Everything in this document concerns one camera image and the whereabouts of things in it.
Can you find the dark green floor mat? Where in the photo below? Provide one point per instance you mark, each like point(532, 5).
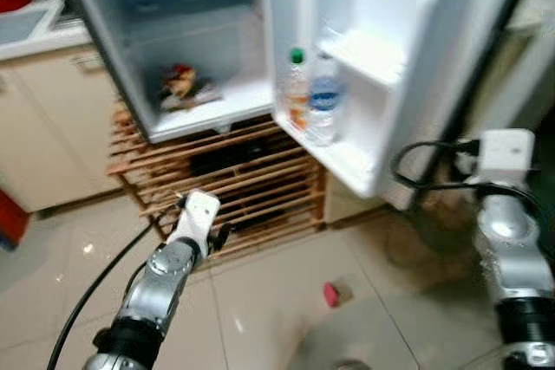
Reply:
point(546, 162)

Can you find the white-lined fridge door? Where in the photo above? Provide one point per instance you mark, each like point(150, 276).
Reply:
point(408, 23)

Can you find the pale grey drawer cabinet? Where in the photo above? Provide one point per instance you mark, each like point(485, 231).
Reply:
point(529, 49)

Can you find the green-capped drink bottle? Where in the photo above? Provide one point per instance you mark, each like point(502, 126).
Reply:
point(297, 88)

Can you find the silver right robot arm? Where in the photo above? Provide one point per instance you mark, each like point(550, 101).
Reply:
point(512, 249)

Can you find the beige kitchen cabinet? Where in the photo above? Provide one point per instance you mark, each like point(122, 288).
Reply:
point(52, 127)

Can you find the blue-capped water bottle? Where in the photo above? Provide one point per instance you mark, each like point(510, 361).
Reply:
point(325, 119)

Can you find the wooden wine rack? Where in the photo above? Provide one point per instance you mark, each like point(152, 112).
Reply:
point(260, 188)

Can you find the red box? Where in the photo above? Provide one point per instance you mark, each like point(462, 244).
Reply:
point(10, 218)

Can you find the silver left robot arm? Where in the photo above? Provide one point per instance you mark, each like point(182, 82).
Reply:
point(156, 288)

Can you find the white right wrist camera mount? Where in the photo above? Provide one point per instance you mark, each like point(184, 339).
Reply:
point(507, 153)

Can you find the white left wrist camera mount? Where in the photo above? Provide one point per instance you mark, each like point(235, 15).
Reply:
point(198, 214)

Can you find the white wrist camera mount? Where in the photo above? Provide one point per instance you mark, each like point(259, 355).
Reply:
point(507, 153)
point(198, 214)

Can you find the colourful food packet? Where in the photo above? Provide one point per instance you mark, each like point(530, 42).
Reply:
point(184, 84)

